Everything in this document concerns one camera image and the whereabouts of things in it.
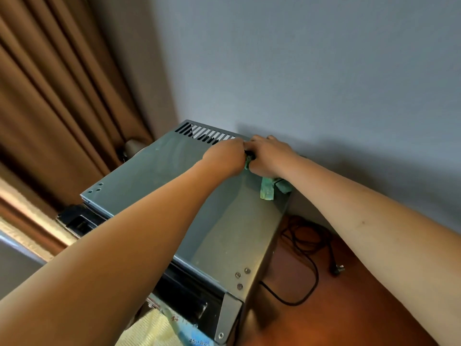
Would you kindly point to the person's left hand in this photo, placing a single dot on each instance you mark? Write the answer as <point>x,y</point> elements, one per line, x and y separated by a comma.
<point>227,156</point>

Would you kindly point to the person's right hand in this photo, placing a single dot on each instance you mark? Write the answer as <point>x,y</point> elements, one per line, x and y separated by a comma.
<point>272,156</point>

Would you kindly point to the green blue cleaning cloth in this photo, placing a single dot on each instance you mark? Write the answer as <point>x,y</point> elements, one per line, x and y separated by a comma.
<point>268,189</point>

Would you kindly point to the grey mini fridge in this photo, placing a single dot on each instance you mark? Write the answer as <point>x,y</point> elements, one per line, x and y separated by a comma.
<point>223,219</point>

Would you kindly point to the person's left forearm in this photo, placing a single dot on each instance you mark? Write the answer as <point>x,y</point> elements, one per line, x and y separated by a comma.
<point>101,263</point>

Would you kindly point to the person's right forearm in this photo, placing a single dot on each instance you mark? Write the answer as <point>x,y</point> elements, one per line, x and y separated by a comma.
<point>389,241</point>

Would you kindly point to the grey metal lamp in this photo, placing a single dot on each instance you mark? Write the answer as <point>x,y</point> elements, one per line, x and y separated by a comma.
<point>133,147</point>

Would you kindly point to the brown curtain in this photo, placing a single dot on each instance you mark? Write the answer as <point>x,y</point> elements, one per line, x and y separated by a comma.
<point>61,97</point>

